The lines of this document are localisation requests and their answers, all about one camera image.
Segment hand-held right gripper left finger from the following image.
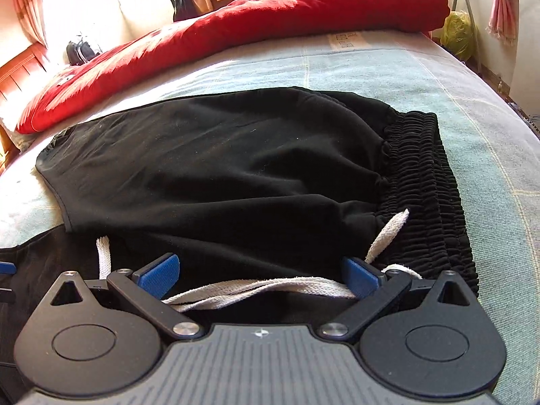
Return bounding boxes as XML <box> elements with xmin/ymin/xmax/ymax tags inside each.
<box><xmin>50</xmin><ymin>253</ymin><xmax>204</xmax><ymax>342</ymax></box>

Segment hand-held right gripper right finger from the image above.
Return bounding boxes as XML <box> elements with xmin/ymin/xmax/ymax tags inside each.
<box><xmin>316</xmin><ymin>256</ymin><xmax>471</xmax><ymax>342</ymax></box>

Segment black shorts with elastic waistband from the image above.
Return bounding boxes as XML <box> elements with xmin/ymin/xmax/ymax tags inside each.
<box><xmin>36</xmin><ymin>85</ymin><xmax>480</xmax><ymax>325</ymax></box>

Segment pale pillow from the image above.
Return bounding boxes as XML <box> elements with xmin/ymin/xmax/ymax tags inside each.
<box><xmin>0</xmin><ymin>112</ymin><xmax>30</xmax><ymax>149</ymax></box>

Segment wooden headboard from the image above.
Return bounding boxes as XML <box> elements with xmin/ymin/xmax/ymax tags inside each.
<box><xmin>0</xmin><ymin>43</ymin><xmax>50</xmax><ymax>93</ymax></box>

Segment black backpack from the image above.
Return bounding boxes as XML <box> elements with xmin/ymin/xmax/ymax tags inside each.
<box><xmin>65</xmin><ymin>33</ymin><xmax>103</xmax><ymax>67</ymax></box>

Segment yellow-green plastic bag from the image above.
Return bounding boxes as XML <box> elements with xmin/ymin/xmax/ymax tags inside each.
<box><xmin>440</xmin><ymin>9</ymin><xmax>478</xmax><ymax>62</ymax></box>

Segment orange plaid curtain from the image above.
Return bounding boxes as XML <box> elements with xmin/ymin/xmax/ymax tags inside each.
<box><xmin>7</xmin><ymin>0</ymin><xmax>50</xmax><ymax>48</ymax></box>

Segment red quilt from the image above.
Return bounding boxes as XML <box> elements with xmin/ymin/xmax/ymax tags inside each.
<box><xmin>16</xmin><ymin>0</ymin><xmax>450</xmax><ymax>135</ymax></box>

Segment dark cloth on chair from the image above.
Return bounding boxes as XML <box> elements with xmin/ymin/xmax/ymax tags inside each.
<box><xmin>172</xmin><ymin>0</ymin><xmax>199</xmax><ymax>22</ymax></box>

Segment pink hanging towel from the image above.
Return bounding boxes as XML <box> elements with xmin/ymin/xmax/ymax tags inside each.
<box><xmin>487</xmin><ymin>0</ymin><xmax>520</xmax><ymax>48</ymax></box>

